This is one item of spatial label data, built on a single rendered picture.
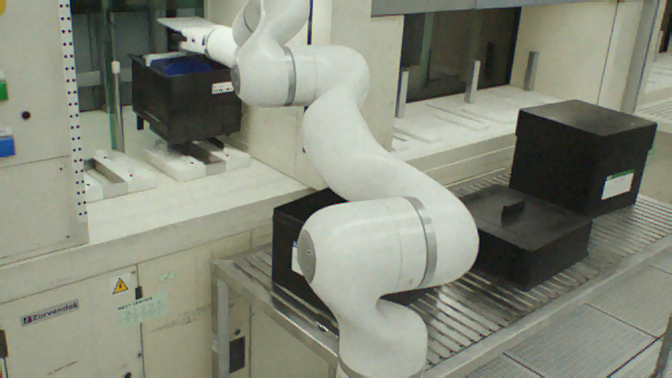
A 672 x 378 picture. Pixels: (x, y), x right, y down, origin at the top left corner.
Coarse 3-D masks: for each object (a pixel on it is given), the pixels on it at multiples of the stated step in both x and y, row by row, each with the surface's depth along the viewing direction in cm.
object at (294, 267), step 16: (320, 192) 152; (288, 208) 145; (304, 208) 149; (320, 208) 154; (288, 224) 139; (272, 240) 144; (288, 240) 140; (272, 256) 145; (288, 256) 142; (272, 272) 147; (288, 272) 143; (288, 288) 144; (304, 288) 141; (432, 288) 148; (320, 304) 139; (400, 304) 139
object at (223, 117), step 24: (168, 24) 166; (192, 24) 168; (144, 72) 171; (216, 72) 169; (144, 96) 173; (168, 96) 163; (192, 96) 167; (216, 96) 172; (168, 120) 166; (192, 120) 170; (216, 120) 175; (240, 120) 180; (168, 144) 169; (216, 144) 181
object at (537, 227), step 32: (480, 192) 176; (512, 192) 177; (480, 224) 157; (512, 224) 158; (544, 224) 159; (576, 224) 160; (480, 256) 156; (512, 256) 150; (544, 256) 151; (576, 256) 163
